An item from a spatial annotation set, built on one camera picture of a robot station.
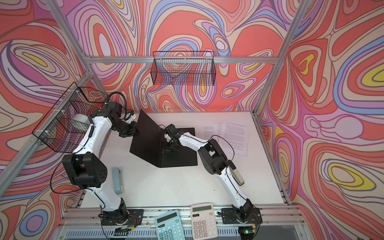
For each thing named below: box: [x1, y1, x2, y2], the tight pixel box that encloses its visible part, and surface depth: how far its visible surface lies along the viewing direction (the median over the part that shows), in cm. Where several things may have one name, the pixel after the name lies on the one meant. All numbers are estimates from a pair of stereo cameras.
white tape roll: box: [71, 113, 91, 130], surface depth 74 cm
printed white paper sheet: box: [218, 121, 249, 156], surface depth 110 cm
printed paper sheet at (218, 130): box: [213, 121, 224, 142], surface depth 110 cm
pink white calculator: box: [190, 203, 219, 240], surface depth 72 cm
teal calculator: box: [154, 210, 186, 240], surface depth 70 cm
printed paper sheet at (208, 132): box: [203, 126, 214, 140], surface depth 110 cm
